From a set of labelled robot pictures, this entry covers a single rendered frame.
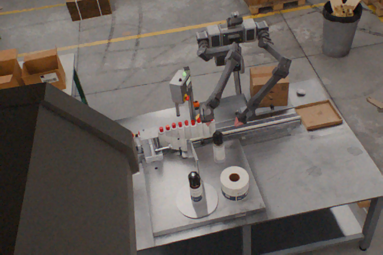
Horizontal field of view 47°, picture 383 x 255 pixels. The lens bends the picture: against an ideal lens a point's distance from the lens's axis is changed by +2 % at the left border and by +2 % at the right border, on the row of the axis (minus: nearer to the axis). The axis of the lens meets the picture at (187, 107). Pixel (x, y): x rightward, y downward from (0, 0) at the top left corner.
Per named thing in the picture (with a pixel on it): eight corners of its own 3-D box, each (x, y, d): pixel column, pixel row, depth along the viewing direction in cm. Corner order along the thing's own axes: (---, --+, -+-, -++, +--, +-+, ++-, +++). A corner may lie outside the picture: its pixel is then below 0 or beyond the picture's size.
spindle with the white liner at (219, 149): (215, 164, 334) (213, 139, 314) (212, 156, 341) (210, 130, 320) (227, 162, 335) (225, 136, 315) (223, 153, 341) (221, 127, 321)
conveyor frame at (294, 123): (105, 166, 351) (104, 162, 348) (105, 156, 359) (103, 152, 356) (300, 124, 363) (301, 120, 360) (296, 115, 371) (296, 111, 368)
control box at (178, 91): (172, 102, 332) (168, 83, 319) (181, 87, 343) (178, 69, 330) (184, 104, 328) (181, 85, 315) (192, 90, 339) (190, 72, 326)
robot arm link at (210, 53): (246, 46, 319) (237, 38, 313) (241, 62, 315) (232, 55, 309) (206, 54, 354) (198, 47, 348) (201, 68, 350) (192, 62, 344)
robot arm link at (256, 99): (288, 68, 322) (276, 64, 318) (290, 73, 318) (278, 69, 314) (256, 105, 349) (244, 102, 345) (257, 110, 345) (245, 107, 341)
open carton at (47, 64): (28, 103, 426) (13, 74, 401) (29, 73, 463) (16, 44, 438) (69, 94, 430) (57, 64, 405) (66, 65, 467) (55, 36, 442)
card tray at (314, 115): (306, 130, 358) (307, 126, 355) (294, 109, 377) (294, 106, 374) (342, 122, 360) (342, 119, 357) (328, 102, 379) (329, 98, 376)
